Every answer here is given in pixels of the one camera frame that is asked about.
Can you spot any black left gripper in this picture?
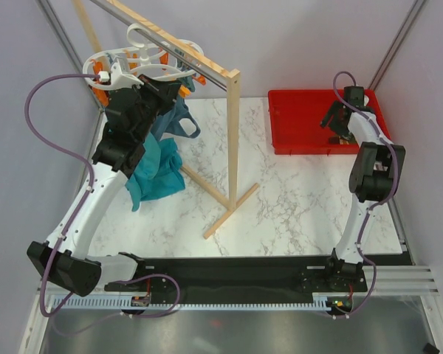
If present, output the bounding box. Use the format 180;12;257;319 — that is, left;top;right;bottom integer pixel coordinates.
133;74;182;142

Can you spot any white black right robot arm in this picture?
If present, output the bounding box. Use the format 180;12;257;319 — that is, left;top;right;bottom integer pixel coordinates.
320;85;405;291

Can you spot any white round clip hanger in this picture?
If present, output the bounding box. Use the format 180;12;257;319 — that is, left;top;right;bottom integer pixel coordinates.
82;24;206;92

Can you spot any red plastic bin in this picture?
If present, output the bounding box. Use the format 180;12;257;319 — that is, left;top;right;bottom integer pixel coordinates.
267;88;393;156

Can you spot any orange clothespin left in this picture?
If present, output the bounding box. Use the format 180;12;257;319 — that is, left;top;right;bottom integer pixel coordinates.
90;60;110;108

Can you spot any orange clothespin holding cloth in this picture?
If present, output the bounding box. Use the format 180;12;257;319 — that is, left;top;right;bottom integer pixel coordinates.
179;86;191;98

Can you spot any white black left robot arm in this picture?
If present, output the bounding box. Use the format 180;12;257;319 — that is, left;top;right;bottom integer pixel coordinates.
27;71;181;296

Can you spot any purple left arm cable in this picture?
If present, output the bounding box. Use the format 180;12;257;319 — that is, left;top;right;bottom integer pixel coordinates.
24;73;103;336

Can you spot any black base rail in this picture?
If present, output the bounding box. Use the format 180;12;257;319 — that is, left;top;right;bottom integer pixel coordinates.
105;256;368;304

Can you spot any orange clothespin top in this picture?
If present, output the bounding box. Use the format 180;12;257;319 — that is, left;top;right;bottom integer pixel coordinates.
159;52;169;74

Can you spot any white slotted cable duct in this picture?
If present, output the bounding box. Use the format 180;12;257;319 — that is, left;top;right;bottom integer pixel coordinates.
63;293;332;311

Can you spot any teal cloth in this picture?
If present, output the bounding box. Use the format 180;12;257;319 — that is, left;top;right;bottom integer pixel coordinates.
126;133;185;212

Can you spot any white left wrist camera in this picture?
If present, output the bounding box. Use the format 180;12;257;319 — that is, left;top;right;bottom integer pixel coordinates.
97;59;143;91

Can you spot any striped sock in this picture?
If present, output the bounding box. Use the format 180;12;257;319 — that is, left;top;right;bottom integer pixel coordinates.
328;136;357;145

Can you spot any wooden drying rack frame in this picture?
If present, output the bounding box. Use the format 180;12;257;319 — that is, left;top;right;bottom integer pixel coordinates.
69;0;260;240

